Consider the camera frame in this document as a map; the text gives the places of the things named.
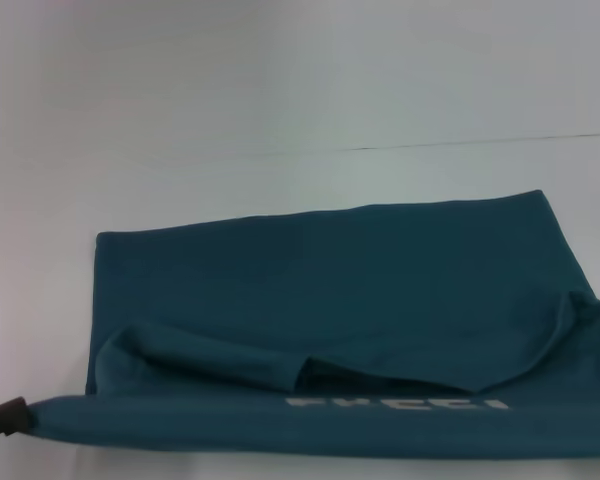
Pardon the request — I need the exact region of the blue teal shirt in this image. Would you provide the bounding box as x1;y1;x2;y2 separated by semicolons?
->
25;188;600;460

